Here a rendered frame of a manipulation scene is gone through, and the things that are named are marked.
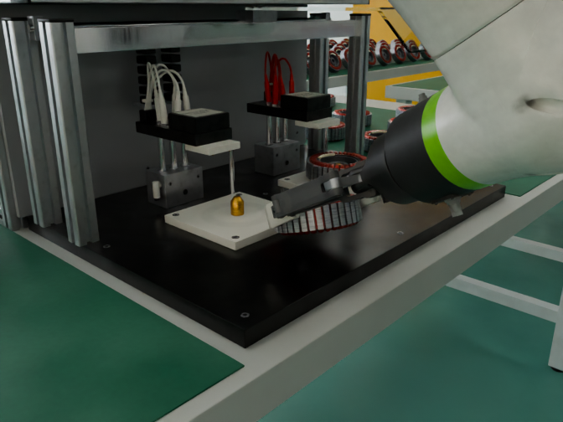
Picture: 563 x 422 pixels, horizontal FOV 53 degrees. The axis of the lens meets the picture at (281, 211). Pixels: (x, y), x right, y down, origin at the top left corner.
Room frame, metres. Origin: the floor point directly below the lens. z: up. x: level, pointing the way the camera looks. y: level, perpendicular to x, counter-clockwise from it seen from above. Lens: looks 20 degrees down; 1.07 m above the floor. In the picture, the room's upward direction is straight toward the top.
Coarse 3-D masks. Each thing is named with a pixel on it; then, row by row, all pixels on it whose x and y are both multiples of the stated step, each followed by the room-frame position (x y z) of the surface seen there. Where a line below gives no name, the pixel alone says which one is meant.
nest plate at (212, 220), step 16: (240, 192) 0.87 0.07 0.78; (192, 208) 0.79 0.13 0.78; (208, 208) 0.79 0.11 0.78; (224, 208) 0.79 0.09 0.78; (256, 208) 0.79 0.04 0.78; (176, 224) 0.75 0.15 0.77; (192, 224) 0.73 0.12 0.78; (208, 224) 0.73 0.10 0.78; (224, 224) 0.73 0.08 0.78; (240, 224) 0.73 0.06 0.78; (256, 224) 0.73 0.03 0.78; (224, 240) 0.68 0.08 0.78; (240, 240) 0.67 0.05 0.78; (256, 240) 0.70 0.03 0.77
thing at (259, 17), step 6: (252, 6) 1.03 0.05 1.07; (240, 12) 1.03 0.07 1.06; (246, 12) 1.02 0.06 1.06; (252, 12) 1.01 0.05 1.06; (258, 12) 1.02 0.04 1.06; (264, 12) 1.03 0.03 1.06; (270, 12) 1.04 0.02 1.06; (276, 12) 1.06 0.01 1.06; (240, 18) 1.03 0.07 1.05; (246, 18) 1.02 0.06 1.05; (252, 18) 1.01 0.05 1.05; (258, 18) 1.02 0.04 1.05; (264, 18) 1.03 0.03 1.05; (270, 18) 1.04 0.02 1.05; (276, 18) 1.06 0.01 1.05
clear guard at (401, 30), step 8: (248, 8) 1.02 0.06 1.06; (256, 8) 1.01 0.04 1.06; (264, 8) 1.00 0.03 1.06; (272, 8) 0.98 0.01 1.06; (280, 8) 0.97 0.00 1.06; (288, 8) 0.96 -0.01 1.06; (296, 8) 0.95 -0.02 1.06; (304, 8) 0.94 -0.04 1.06; (312, 8) 0.92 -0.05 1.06; (320, 8) 0.92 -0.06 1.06; (328, 8) 0.90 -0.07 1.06; (336, 8) 0.89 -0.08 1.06; (344, 8) 0.88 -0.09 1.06; (352, 8) 0.87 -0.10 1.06; (360, 8) 0.86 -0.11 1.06; (368, 8) 0.86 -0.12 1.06; (376, 8) 0.85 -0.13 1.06; (384, 8) 0.85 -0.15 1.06; (392, 8) 0.87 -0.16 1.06; (384, 16) 0.84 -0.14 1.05; (392, 16) 0.85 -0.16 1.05; (392, 24) 0.83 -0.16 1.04; (400, 24) 0.85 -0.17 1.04; (400, 32) 0.83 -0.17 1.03; (408, 32) 0.84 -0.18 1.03; (400, 40) 0.82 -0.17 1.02; (408, 40) 0.82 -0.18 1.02; (416, 40) 0.84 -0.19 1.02; (408, 48) 0.81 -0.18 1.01; (416, 48) 0.82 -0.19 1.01; (424, 48) 0.84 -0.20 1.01
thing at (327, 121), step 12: (288, 96) 0.99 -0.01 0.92; (300, 96) 0.98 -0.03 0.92; (312, 96) 0.98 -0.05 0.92; (324, 96) 0.99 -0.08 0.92; (252, 108) 1.04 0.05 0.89; (264, 108) 1.02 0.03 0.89; (276, 108) 1.00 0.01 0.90; (288, 108) 0.99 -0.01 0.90; (300, 108) 0.97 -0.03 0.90; (312, 108) 0.97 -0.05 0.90; (324, 108) 0.99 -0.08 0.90; (276, 120) 1.04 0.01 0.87; (300, 120) 0.96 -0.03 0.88; (312, 120) 0.97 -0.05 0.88; (324, 120) 0.97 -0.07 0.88; (336, 120) 0.98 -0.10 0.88; (276, 132) 1.04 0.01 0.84
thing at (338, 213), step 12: (336, 204) 0.63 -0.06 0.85; (348, 204) 0.64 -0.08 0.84; (300, 216) 0.62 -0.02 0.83; (312, 216) 0.62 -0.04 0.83; (324, 216) 0.62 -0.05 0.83; (336, 216) 0.62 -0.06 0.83; (348, 216) 0.63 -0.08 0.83; (360, 216) 0.65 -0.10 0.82; (276, 228) 0.65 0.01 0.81; (288, 228) 0.63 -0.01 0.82; (300, 228) 0.62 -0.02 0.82; (312, 228) 0.62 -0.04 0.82; (324, 228) 0.62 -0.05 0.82; (336, 228) 0.62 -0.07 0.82
